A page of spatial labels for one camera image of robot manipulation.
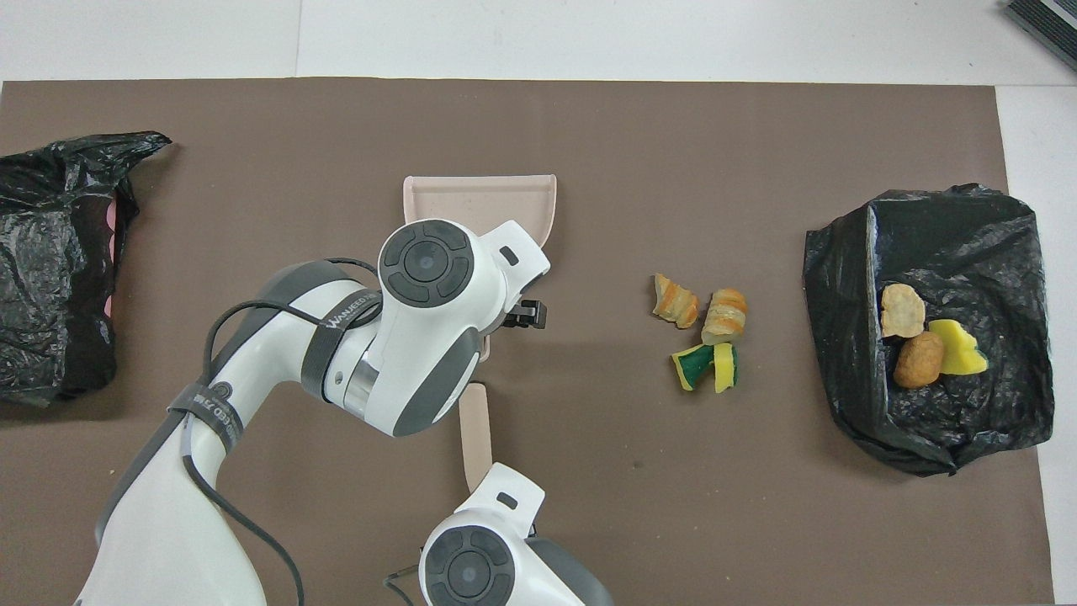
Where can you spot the beige brush black bristles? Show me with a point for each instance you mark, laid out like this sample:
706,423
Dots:
476,429

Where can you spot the beige plastic dustpan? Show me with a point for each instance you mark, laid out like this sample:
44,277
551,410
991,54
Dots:
480,198

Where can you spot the striped toy croissant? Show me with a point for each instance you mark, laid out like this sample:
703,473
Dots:
725,316
675,300

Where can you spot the yellow green scouring sponge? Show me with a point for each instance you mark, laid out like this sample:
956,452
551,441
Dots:
724,368
690,368

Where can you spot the golden toy croissant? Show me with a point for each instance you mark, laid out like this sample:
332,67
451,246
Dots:
902,310

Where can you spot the brown oval bread roll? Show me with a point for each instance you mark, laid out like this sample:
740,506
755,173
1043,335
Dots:
919,359

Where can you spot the yellow wavy sponge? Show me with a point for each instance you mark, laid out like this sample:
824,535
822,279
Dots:
961,348

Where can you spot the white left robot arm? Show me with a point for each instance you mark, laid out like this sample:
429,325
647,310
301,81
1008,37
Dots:
421,337

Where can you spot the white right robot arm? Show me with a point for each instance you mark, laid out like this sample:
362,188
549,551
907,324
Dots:
488,555

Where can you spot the bin with black bag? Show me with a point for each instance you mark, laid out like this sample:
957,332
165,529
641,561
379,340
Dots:
951,421

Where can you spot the left black trash bag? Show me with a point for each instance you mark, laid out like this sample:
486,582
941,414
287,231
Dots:
50,252

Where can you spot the brown table mat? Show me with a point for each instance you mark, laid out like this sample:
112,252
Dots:
673,505

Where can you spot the dark grey ribbed device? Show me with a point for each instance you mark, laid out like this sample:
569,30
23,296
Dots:
1047,25

